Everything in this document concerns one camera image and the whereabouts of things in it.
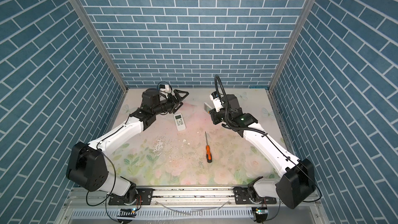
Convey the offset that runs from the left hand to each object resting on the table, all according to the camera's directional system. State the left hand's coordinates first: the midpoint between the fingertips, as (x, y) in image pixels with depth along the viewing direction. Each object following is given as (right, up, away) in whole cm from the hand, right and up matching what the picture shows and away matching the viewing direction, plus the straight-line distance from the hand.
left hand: (186, 98), depth 79 cm
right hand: (+12, -6, +1) cm, 14 cm away
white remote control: (-7, -15, +21) cm, 26 cm away
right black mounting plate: (+27, -48, -5) cm, 55 cm away
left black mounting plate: (-20, -48, -5) cm, 52 cm away
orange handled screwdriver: (+12, -32, +6) cm, 35 cm away
